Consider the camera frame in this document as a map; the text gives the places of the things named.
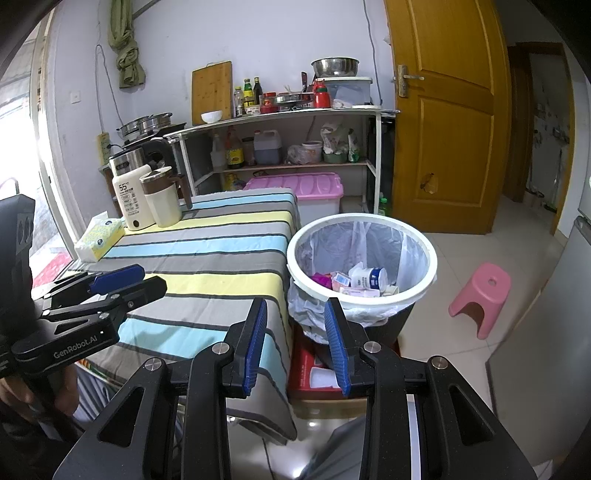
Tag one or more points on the steel bowl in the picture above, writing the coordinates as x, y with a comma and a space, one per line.
335, 67

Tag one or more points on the red cardboard box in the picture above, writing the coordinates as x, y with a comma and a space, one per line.
314, 364

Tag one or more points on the small white bowl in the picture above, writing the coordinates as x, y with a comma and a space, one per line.
211, 117

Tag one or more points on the yellow label oil bottle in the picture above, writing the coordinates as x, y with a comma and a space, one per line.
234, 152

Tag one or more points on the clear plastic bin liner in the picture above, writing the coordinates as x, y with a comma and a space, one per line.
383, 244

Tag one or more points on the stacked steel pots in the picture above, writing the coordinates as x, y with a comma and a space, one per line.
145, 123

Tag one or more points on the white electric kettle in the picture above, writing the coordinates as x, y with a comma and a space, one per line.
131, 203

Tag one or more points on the yellow wooden door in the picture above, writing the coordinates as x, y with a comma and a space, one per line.
443, 138

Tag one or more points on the red lidded jar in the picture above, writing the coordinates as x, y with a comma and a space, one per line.
268, 104

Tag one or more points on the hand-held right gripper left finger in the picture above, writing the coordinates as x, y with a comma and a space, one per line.
256, 350

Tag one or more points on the white rimmed trash can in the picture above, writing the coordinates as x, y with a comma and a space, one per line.
295, 258

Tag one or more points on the steel pan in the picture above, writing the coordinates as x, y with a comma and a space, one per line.
293, 101

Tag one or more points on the person's left hand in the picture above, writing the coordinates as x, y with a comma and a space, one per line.
69, 392

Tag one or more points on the wall power strip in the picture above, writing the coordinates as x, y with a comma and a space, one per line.
102, 147

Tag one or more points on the green yellow label bottle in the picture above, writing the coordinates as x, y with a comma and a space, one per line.
249, 94

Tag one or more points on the white yogurt cup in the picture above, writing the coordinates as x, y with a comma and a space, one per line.
369, 277

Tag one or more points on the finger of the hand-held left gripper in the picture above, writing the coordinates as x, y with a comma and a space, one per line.
117, 277
138, 295

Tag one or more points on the purple foil wrapper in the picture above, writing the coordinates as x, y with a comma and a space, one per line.
321, 280

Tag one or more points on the striped tablecloth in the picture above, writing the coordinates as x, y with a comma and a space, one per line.
207, 258

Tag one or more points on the wooden cutting board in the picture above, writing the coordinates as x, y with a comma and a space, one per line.
211, 92

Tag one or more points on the bundle of plastic bags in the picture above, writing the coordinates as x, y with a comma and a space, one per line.
339, 136

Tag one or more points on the hanging green cloth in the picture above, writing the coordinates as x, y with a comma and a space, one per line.
127, 50

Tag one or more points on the white metal shelf rack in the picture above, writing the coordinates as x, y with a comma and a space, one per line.
277, 117

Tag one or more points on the tissue pack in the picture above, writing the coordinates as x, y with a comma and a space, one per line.
99, 237

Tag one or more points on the pink storage box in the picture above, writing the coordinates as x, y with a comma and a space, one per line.
300, 189

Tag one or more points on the white plastic tub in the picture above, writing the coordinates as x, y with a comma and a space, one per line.
312, 152

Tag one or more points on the wall switch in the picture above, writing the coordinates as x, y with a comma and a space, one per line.
74, 97

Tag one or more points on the beige brown lidded jug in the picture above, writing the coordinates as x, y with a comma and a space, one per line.
164, 205

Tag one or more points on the kitchen knives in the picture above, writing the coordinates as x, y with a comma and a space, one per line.
304, 82

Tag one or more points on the white plastic basin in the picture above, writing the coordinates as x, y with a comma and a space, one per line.
353, 90

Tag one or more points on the white plastic bottle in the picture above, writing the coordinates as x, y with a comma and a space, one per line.
218, 157

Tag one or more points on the strawberry milk carton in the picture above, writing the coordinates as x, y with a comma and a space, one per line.
360, 292

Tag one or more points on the pink plastic stool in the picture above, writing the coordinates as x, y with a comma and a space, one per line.
482, 295

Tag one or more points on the dark liquid plastic jug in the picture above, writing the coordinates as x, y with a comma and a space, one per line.
268, 150

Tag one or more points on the clear sauce bottle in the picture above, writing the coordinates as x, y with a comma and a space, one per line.
238, 104

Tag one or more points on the dark sauce bottle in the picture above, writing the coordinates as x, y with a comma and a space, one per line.
257, 92

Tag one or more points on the green plastic basket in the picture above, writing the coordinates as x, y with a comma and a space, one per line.
339, 158

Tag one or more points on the red bottle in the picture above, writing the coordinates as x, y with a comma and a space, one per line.
322, 96

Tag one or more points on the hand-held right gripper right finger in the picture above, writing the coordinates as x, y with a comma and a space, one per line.
337, 350

